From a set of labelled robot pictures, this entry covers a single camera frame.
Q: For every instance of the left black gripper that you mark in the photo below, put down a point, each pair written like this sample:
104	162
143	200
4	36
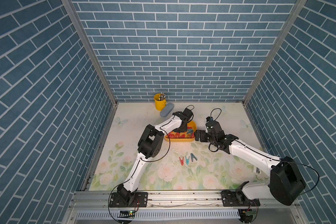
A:
185	129

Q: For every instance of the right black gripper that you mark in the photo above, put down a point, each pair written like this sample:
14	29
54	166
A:
202	132

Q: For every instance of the yellow storage box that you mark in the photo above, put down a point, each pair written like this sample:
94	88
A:
190	124

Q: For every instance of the teal clothespin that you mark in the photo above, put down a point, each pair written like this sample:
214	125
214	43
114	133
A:
193	158

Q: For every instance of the red clothespin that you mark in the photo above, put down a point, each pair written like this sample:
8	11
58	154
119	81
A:
182	160

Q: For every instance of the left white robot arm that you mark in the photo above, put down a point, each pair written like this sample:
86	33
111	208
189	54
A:
149	147

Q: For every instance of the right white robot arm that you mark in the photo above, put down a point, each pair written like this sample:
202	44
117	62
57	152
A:
285	181

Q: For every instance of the grey glasses case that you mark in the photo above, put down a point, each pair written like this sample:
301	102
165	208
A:
167	109

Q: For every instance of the yellow pen cup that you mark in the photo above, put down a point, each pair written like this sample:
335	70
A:
160	101

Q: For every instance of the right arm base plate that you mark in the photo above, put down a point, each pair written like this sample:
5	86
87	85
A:
232	198

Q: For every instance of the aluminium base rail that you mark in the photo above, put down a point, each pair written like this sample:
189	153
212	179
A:
179	207

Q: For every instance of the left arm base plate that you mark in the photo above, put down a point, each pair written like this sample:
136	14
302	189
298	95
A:
138	199

